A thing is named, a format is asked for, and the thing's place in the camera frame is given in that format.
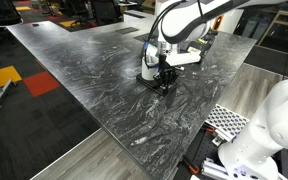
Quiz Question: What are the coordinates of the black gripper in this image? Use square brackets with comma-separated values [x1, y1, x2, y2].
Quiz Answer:
[153, 55, 179, 95]

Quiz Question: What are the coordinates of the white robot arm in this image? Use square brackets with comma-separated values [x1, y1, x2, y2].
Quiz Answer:
[158, 0, 288, 180]

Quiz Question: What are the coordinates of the white ceramic mug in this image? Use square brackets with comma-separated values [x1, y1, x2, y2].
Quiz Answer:
[142, 55, 159, 81]

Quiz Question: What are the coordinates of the black snack bag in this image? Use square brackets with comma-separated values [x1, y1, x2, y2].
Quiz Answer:
[186, 29, 218, 62]

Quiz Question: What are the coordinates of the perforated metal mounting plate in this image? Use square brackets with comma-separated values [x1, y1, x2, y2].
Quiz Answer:
[206, 105, 249, 140]

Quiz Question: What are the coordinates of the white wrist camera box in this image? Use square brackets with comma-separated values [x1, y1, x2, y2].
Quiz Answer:
[144, 43, 202, 68]

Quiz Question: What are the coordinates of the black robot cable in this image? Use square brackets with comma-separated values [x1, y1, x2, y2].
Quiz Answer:
[141, 0, 205, 71]

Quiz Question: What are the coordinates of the orange handled clamp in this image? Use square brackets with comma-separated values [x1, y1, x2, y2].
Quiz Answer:
[183, 156, 200, 175]

